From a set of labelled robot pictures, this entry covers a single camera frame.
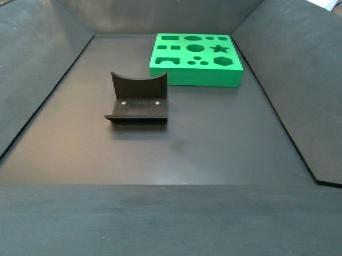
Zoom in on green shape sorter block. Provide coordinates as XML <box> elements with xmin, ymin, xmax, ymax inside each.
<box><xmin>149</xmin><ymin>33</ymin><xmax>243</xmax><ymax>87</ymax></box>

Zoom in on black curved holder stand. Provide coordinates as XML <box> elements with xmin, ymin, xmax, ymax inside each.
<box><xmin>105</xmin><ymin>72</ymin><xmax>168</xmax><ymax>122</ymax></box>

